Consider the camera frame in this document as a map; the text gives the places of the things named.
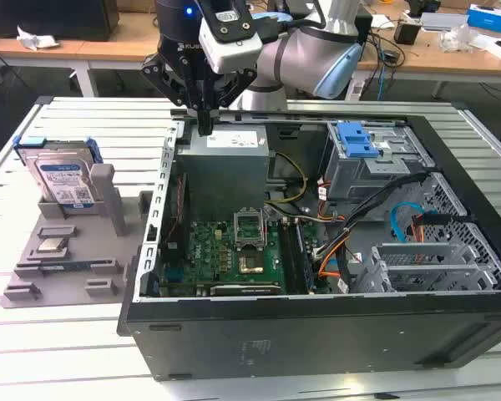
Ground metal socket cover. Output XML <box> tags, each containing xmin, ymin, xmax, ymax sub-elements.
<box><xmin>232</xmin><ymin>206</ymin><xmax>268</xmax><ymax>251</ymax></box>

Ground clear plastic bag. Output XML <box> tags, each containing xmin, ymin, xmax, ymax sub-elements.
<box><xmin>438</xmin><ymin>23</ymin><xmax>492</xmax><ymax>53</ymax></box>

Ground RAM stick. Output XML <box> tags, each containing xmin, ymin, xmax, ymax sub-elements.
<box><xmin>39</xmin><ymin>261</ymin><xmax>95</xmax><ymax>271</ymax></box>

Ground grey parts rack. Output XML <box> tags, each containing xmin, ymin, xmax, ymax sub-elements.
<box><xmin>0</xmin><ymin>162</ymin><xmax>155</xmax><ymax>310</ymax></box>

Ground hard disk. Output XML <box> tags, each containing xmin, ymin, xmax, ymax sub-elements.
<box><xmin>13</xmin><ymin>135</ymin><xmax>105</xmax><ymax>210</ymax></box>

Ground metal disk bay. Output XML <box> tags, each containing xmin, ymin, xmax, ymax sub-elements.
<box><xmin>352</xmin><ymin>241</ymin><xmax>501</xmax><ymax>293</ymax></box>

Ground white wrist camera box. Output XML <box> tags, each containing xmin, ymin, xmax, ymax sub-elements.
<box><xmin>194</xmin><ymin>0</ymin><xmax>263</xmax><ymax>75</ymax></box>

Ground silver CPU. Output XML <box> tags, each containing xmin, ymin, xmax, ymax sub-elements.
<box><xmin>37</xmin><ymin>238</ymin><xmax>68</xmax><ymax>254</ymax></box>

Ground black box on desk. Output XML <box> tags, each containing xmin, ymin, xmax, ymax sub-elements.
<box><xmin>354</xmin><ymin>11</ymin><xmax>375</xmax><ymax>45</ymax></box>

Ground blue data wire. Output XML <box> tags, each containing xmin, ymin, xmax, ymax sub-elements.
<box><xmin>388</xmin><ymin>202</ymin><xmax>425</xmax><ymax>244</ymax></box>

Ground black power wire connector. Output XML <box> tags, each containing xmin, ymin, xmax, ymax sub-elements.
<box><xmin>409</xmin><ymin>211</ymin><xmax>472</xmax><ymax>244</ymax></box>

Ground grey power supply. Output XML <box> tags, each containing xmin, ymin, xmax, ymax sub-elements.
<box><xmin>175</xmin><ymin>127</ymin><xmax>276</xmax><ymax>210</ymax></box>

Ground black PC case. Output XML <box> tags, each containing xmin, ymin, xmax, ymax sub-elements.
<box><xmin>115</xmin><ymin>102</ymin><xmax>501</xmax><ymax>382</ymax></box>

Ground blue plastic drive latch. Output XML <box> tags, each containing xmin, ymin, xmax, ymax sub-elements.
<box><xmin>337</xmin><ymin>120</ymin><xmax>380</xmax><ymax>160</ymax></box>

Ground black RAM slot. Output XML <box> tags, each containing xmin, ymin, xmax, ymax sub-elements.
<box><xmin>289</xmin><ymin>220</ymin><xmax>311</xmax><ymax>293</ymax></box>
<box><xmin>277</xmin><ymin>220</ymin><xmax>296</xmax><ymax>293</ymax></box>
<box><xmin>283</xmin><ymin>220</ymin><xmax>303</xmax><ymax>293</ymax></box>
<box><xmin>295</xmin><ymin>220</ymin><xmax>318</xmax><ymax>292</ymax></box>

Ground white crumpled paper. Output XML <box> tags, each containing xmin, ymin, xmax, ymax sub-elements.
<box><xmin>16</xmin><ymin>24</ymin><xmax>60</xmax><ymax>49</ymax></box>

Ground blue cardboard box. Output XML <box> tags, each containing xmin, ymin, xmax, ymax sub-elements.
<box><xmin>466</xmin><ymin>3</ymin><xmax>501</xmax><ymax>34</ymax></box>

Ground black graphics card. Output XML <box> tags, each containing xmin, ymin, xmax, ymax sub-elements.
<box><xmin>198</xmin><ymin>282</ymin><xmax>284</xmax><ymax>297</ymax></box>

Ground orange wire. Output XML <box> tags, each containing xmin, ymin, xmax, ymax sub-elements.
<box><xmin>316</xmin><ymin>241</ymin><xmax>343</xmax><ymax>279</ymax></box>

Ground black computer tower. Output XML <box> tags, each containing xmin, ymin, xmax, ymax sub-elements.
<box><xmin>0</xmin><ymin>0</ymin><xmax>120</xmax><ymax>43</ymax></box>

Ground flat grey box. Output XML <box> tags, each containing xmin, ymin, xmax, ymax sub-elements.
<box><xmin>419</xmin><ymin>12</ymin><xmax>471</xmax><ymax>33</ymax></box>

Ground small black box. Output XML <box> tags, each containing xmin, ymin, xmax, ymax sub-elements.
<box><xmin>393</xmin><ymin>20</ymin><xmax>422</xmax><ymax>46</ymax></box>

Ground black cable bundle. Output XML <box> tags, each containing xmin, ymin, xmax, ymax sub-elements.
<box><xmin>312</xmin><ymin>171</ymin><xmax>438</xmax><ymax>262</ymax></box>

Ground yellow wires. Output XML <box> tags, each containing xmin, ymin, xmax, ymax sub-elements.
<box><xmin>265</xmin><ymin>152</ymin><xmax>310</xmax><ymax>206</ymax></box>

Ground white power strip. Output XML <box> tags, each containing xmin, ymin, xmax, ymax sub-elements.
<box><xmin>344</xmin><ymin>81</ymin><xmax>367</xmax><ymax>101</ymax></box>

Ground CPU socket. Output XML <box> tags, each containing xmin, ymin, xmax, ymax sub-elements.
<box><xmin>236</xmin><ymin>249</ymin><xmax>267</xmax><ymax>275</ymax></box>

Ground wooden desk white frame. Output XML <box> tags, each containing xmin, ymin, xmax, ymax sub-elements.
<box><xmin>0</xmin><ymin>10</ymin><xmax>501</xmax><ymax>99</ymax></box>

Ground green motherboard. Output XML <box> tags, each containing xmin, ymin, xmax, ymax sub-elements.
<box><xmin>160</xmin><ymin>219</ymin><xmax>331</xmax><ymax>296</ymax></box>

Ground grey metal drive cage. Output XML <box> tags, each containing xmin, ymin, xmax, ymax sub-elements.
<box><xmin>323</xmin><ymin>120</ymin><xmax>438</xmax><ymax>204</ymax></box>

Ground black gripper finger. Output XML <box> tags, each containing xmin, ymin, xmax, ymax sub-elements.
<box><xmin>205</xmin><ymin>69</ymin><xmax>259</xmax><ymax>136</ymax></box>
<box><xmin>140</xmin><ymin>53</ymin><xmax>207</xmax><ymax>136</ymax></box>

